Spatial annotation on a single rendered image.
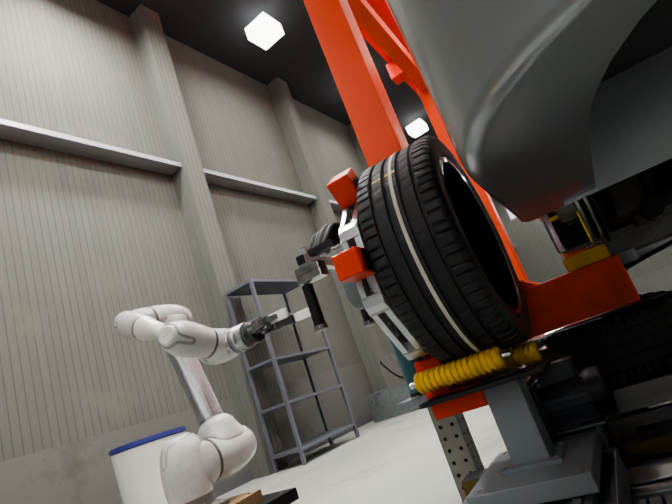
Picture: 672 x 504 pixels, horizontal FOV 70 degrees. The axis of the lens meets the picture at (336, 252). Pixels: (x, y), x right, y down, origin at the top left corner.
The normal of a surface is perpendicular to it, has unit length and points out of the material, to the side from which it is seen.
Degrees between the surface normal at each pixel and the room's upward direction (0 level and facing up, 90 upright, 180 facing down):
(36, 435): 90
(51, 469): 90
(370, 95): 90
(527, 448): 90
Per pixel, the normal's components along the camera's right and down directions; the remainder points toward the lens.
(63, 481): 0.77, -0.41
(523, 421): -0.49, -0.08
